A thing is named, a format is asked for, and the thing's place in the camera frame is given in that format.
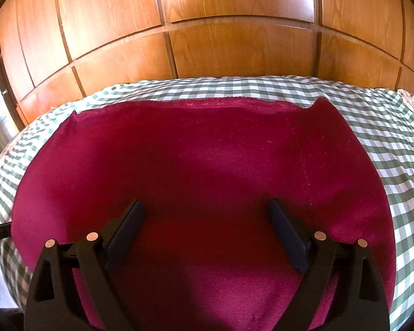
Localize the wooden wardrobe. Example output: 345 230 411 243
0 0 414 135

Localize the dark red cloth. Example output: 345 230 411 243
11 97 397 328

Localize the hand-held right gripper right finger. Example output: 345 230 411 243
266 199 390 331

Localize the green checked bed sheet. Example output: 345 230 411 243
0 75 414 331

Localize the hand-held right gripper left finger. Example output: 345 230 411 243
23 199 146 331

